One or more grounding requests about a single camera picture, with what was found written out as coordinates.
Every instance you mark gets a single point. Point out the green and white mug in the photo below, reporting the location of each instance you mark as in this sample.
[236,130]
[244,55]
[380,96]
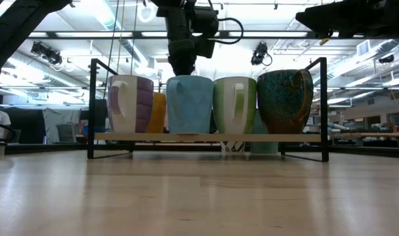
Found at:
[229,108]

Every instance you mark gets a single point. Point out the grey chair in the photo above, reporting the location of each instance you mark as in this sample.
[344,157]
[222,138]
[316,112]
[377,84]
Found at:
[66,132]

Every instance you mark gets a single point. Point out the grey draped cover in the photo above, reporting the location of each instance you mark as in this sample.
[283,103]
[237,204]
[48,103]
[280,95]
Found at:
[52,118]

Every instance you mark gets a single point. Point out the light blue mug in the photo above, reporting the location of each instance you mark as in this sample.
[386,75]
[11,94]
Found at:
[189,108]

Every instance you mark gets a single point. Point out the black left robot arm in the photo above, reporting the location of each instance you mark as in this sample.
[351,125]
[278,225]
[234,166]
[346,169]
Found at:
[9,32]

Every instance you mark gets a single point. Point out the black ceiling-hung device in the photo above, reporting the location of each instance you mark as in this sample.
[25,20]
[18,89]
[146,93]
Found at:
[386,59]

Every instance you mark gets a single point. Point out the black frame wooden shelf rack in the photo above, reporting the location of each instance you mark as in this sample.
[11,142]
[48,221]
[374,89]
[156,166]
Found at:
[206,137]

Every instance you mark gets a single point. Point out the pale teal mug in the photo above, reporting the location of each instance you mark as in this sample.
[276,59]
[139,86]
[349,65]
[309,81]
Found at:
[264,147]

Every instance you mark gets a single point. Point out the wooden background workbench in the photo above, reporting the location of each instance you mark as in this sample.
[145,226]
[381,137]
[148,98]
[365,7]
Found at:
[367,134]

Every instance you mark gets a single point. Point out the black white zebra mug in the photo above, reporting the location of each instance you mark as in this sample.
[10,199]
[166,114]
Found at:
[232,147]

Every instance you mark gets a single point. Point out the black ceiling-mounted camera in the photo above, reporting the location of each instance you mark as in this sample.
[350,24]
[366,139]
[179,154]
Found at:
[260,52]
[47,52]

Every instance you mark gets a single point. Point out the yellow mug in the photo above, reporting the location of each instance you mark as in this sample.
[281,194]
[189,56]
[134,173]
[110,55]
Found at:
[157,114]

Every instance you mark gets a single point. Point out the purple and white mug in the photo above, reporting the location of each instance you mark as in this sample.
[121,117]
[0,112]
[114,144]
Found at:
[129,108]

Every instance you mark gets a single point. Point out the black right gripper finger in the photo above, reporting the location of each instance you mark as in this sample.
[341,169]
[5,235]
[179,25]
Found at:
[317,18]

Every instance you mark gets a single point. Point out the speckled teal brown mug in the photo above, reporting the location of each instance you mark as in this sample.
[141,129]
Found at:
[278,98]

